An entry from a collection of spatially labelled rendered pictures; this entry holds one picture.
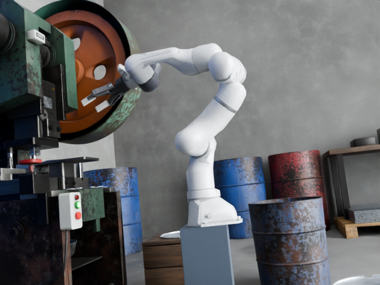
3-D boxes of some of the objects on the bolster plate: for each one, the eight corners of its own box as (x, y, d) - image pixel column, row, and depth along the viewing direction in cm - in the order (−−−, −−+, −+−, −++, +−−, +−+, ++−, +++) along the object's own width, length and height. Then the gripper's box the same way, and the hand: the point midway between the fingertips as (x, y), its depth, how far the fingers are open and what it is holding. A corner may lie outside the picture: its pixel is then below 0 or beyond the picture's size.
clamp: (28, 180, 163) (27, 156, 164) (0, 180, 147) (-1, 154, 148) (16, 181, 165) (16, 158, 166) (-13, 181, 148) (-14, 156, 150)
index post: (83, 177, 187) (82, 158, 188) (80, 177, 184) (79, 158, 185) (78, 178, 188) (77, 159, 189) (75, 178, 185) (74, 159, 186)
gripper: (118, 81, 164) (79, 107, 166) (139, 96, 188) (104, 118, 190) (111, 68, 165) (72, 94, 168) (132, 83, 189) (98, 106, 192)
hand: (91, 105), depth 179 cm, fingers open, 13 cm apart
